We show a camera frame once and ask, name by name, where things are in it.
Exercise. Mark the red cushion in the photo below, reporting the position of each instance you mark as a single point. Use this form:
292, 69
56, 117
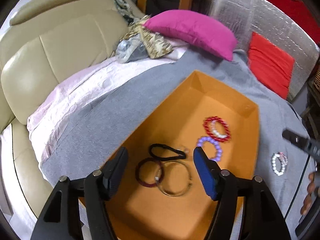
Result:
271, 65

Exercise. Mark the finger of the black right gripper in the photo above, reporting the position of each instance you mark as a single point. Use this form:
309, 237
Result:
309, 146

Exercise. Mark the pink bed sheet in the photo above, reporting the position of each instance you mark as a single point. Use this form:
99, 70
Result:
48, 122

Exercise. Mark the grey plastic bag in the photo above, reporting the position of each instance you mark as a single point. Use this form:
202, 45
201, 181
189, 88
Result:
130, 50

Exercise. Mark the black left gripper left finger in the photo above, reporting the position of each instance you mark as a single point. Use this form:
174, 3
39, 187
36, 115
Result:
113, 172

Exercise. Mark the dark red bangle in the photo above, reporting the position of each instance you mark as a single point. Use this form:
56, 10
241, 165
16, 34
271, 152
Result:
149, 172

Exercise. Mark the magenta pillow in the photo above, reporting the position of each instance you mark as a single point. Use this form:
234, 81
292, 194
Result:
196, 29

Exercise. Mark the silver insulation panel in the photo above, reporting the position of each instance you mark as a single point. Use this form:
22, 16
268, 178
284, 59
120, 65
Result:
244, 17

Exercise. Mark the grey blanket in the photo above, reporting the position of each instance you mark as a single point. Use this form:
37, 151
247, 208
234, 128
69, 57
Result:
95, 131

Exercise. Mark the orange cardboard box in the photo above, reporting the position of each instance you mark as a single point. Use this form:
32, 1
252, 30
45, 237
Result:
138, 212

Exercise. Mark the person's right hand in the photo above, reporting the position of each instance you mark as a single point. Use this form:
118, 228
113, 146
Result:
307, 203

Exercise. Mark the wicker basket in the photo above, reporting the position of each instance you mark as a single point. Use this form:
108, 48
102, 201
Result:
313, 83

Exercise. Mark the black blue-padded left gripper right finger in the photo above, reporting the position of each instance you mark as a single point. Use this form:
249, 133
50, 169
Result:
208, 171

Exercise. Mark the patterned beige scarf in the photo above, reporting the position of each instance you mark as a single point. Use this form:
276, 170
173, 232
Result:
156, 45

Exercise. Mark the silver wire bangle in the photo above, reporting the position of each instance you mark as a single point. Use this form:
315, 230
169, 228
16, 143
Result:
174, 178

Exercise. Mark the beige leather sofa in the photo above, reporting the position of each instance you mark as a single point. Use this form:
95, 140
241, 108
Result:
47, 42

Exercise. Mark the red fabric on headboard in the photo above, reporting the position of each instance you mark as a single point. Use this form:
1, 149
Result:
298, 12

